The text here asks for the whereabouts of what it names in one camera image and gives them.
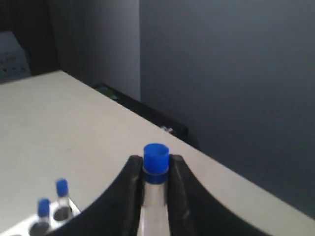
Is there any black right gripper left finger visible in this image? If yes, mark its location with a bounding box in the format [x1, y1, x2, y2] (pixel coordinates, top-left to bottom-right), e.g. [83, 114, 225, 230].
[48, 155, 143, 236]

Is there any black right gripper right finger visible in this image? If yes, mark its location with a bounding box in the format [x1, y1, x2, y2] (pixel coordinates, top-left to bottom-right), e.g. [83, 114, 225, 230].
[167, 154, 252, 236]

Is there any blue-capped tube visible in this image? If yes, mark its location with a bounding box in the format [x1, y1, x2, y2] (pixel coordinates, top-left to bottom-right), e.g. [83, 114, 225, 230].
[37, 198, 50, 226]
[54, 178, 73, 221]
[137, 143, 170, 236]

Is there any stainless steel test tube rack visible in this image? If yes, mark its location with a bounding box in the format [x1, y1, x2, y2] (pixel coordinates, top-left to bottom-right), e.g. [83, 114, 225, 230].
[0, 199, 81, 236]

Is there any black device behind table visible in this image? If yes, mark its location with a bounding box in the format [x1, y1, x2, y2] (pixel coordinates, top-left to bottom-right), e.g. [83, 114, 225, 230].
[92, 83, 189, 143]

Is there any white cardboard box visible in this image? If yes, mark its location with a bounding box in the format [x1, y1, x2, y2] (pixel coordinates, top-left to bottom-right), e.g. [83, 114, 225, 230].
[0, 31, 31, 83]

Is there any dark brown cabinet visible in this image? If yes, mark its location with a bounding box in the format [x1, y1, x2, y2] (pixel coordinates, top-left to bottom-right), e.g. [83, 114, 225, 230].
[0, 0, 60, 75]

